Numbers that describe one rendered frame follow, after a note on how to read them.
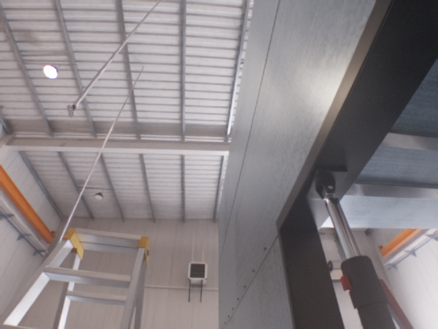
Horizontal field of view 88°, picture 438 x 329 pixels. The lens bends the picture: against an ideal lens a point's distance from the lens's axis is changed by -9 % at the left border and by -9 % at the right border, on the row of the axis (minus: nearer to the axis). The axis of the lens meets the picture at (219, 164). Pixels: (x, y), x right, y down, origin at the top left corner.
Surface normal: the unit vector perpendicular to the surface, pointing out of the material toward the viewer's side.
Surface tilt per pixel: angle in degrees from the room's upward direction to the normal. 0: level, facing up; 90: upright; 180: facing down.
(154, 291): 90
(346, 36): 90
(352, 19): 90
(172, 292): 90
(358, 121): 180
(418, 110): 180
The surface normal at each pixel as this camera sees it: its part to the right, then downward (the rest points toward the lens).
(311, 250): 0.10, -0.70
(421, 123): 0.00, 0.71
